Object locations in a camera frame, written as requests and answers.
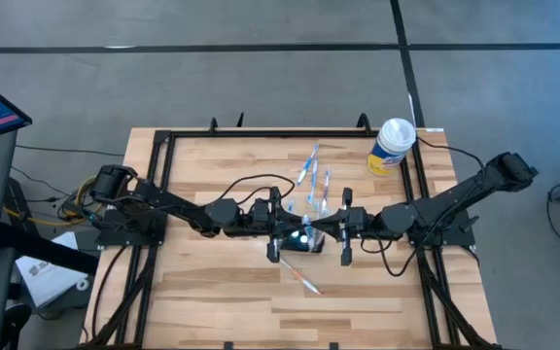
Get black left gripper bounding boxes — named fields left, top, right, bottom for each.
left=250, top=187, right=310, bottom=263

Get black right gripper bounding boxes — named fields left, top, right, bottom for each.
left=312, top=188, right=383, bottom=266

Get purple toothbrush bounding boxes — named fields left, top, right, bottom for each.
left=319, top=168, right=333, bottom=211

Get orange toothbrush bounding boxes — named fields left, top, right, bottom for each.
left=278, top=257, right=323, bottom=297

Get yellow blue wipes canister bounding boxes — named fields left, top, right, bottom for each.
left=367, top=118, right=417, bottom=177

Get white box on floor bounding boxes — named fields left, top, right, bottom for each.
left=16, top=231, right=89, bottom=308

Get black wire organizer basket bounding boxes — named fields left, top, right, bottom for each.
left=279, top=227, right=326, bottom=254

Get black left wrist camera cable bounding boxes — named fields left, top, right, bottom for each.
left=214, top=173, right=297, bottom=215

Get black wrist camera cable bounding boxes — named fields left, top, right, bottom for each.
left=360, top=232, right=425, bottom=278
left=214, top=173, right=297, bottom=215

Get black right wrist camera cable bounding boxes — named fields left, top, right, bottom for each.
left=360, top=232, right=425, bottom=278

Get black aluminium table frame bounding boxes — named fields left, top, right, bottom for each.
left=81, top=112, right=503, bottom=350

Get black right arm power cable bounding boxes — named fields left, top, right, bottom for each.
left=415, top=137, right=488, bottom=171

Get thin black floor cable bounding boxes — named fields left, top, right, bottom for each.
left=15, top=144, right=125, bottom=158

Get yellow cable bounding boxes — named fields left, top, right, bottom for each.
left=2, top=175, right=104, bottom=228

